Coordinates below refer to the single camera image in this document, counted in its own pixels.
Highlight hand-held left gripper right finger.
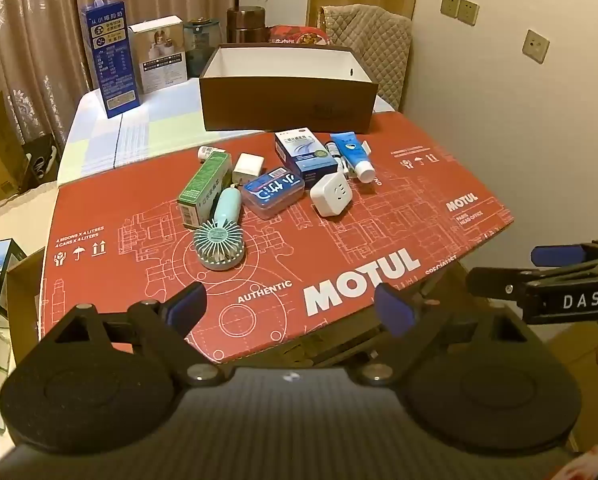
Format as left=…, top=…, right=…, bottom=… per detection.
left=361, top=282, right=535, bottom=385

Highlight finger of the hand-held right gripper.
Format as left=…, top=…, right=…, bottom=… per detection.
left=532, top=239, right=598, bottom=267
left=466, top=266, right=530, bottom=306

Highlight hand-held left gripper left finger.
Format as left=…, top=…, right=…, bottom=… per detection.
left=54, top=281, right=230, bottom=386

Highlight blue plastic case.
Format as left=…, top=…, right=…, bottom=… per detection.
left=241, top=166, right=306, bottom=220

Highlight blue white medicine box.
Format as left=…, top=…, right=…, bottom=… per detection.
left=274, top=127, right=339, bottom=190

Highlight teal handheld fan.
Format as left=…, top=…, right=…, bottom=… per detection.
left=193, top=185, right=244, bottom=271

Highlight red printed cardboard sheet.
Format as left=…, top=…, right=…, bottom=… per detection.
left=38, top=110, right=515, bottom=365

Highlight long green box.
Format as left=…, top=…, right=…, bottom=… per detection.
left=177, top=151, right=233, bottom=231

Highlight white smart plug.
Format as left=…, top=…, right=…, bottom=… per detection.
left=310, top=170, right=354, bottom=219

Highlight white charger cube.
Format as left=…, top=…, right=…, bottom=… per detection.
left=232, top=153, right=265, bottom=185

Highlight blue white tube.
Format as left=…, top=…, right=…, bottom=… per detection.
left=329, top=131, right=378, bottom=184

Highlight plain brown cardboard box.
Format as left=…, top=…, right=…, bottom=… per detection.
left=6, top=247, right=46, bottom=363

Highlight checkered tablecloth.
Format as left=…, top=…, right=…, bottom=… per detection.
left=59, top=80, right=396, bottom=188

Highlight black bag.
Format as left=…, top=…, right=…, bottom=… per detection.
left=21, top=132, right=62, bottom=187

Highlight white product box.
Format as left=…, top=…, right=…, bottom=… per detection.
left=127, top=16, right=189, bottom=95

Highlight tall blue carton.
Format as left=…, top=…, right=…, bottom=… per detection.
left=79, top=0, right=140, bottom=119

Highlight beige quilted chair cover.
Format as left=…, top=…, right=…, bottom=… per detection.
left=319, top=4, right=414, bottom=112

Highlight brown thermos pot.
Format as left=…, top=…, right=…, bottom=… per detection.
left=226, top=6, right=271, bottom=46

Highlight red snack package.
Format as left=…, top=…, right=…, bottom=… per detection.
left=266, top=25, right=330, bottom=47

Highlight beige patterned curtain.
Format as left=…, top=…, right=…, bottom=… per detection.
left=0, top=0, right=240, bottom=147

